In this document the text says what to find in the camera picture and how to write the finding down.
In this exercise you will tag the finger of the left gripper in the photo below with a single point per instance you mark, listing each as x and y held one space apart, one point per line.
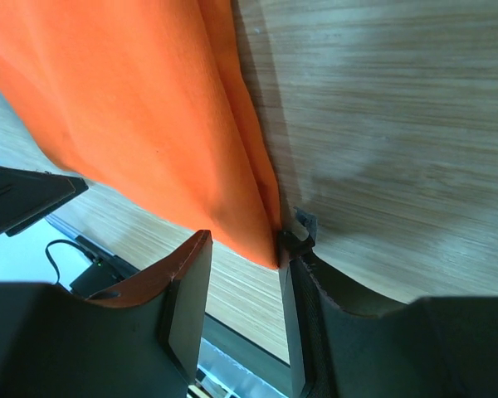
27 196

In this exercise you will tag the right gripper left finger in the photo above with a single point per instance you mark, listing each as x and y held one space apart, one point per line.
137 338

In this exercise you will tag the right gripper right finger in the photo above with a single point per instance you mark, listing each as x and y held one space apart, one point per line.
346 340

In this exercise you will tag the orange t shirt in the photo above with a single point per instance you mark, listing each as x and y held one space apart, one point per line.
147 97

